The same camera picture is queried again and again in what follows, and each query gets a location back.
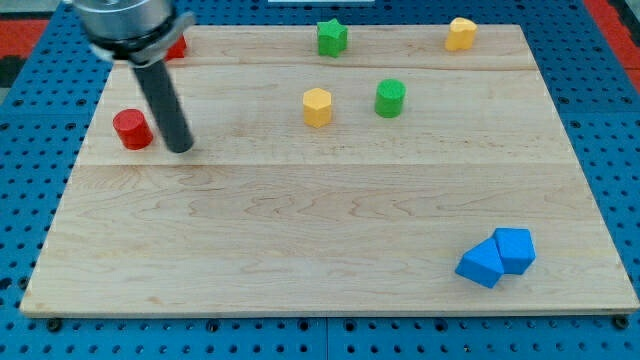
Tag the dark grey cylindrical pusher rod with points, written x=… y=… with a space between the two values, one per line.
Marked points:
x=158 y=89

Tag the red block behind arm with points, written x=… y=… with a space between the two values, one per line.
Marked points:
x=177 y=50

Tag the wooden board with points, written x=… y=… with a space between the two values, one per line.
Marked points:
x=367 y=216

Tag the red cylinder block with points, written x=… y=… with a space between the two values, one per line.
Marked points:
x=132 y=129

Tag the yellow hexagon block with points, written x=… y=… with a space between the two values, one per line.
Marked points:
x=317 y=107

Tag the green star block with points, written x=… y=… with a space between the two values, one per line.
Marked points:
x=332 y=38

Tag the green cylinder block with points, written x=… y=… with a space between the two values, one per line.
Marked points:
x=390 y=95

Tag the yellow heart block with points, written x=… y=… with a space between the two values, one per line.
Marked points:
x=461 y=34

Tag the blue triangular block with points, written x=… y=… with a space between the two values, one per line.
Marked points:
x=482 y=264

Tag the blue pentagon block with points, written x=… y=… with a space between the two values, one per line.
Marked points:
x=516 y=249

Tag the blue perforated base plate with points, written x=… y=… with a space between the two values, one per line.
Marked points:
x=48 y=109

